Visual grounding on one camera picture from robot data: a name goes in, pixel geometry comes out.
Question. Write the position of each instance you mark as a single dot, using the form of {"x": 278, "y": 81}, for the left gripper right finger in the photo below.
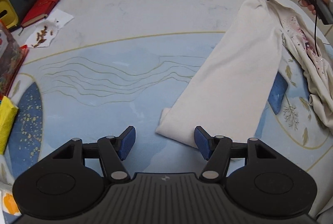
{"x": 204, "y": 142}

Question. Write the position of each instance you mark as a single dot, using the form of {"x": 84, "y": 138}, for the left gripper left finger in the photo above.
{"x": 125, "y": 142}

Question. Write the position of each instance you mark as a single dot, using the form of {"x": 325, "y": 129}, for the white printed sweatshirt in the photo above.
{"x": 229, "y": 92}

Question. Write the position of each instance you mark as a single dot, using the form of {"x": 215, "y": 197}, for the yellow packet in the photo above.
{"x": 8, "y": 113}

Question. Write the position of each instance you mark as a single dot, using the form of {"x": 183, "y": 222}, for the white paper with seed shells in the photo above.
{"x": 46, "y": 30}

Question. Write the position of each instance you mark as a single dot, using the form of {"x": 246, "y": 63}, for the red dates snack bag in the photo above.
{"x": 12, "y": 57}

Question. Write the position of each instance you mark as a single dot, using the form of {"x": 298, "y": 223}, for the red notebook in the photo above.
{"x": 40, "y": 10}

